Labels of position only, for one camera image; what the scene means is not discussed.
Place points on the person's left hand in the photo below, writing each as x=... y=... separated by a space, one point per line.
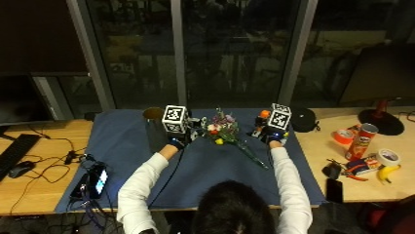
x=186 y=136

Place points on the black device with lit screen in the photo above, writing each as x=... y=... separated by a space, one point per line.
x=99 y=182

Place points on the black keyboard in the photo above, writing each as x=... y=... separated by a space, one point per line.
x=16 y=152

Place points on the mixed flower bouquet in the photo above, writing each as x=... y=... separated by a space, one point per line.
x=225 y=129

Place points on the red chips can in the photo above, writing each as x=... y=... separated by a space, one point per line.
x=361 y=143

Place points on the white marker cube glove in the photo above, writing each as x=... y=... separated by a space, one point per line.
x=174 y=119
x=280 y=117

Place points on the dark tilted monitor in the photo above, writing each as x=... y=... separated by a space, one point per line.
x=381 y=73

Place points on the orange tape roll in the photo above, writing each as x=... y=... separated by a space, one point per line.
x=343 y=136

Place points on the red chair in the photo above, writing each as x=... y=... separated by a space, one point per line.
x=389 y=219

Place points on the yellow banana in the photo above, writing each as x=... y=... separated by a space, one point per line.
x=386 y=173

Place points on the black flat monitor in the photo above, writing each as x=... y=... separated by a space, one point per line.
x=19 y=99

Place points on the white marker cube right glove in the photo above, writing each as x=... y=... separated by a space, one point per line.
x=280 y=117

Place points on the dark cylindrical vase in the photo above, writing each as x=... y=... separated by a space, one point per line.
x=155 y=131

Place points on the grey window frame post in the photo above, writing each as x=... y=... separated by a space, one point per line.
x=91 y=55
x=178 y=52
x=297 y=52

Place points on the blue table cloth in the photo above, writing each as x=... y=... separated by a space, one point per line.
x=129 y=156

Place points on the white marker cube left glove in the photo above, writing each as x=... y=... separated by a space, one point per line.
x=174 y=119

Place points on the black computer mouse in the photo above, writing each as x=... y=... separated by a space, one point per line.
x=20 y=169

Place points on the black round monitor stand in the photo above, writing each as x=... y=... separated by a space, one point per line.
x=382 y=121

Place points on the black smartphone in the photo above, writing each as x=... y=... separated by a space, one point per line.
x=334 y=190

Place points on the white tape roll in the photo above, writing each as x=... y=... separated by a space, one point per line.
x=387 y=157

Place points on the colourful snack packet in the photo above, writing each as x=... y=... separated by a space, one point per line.
x=361 y=165

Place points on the black power bank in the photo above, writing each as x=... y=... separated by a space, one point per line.
x=80 y=187

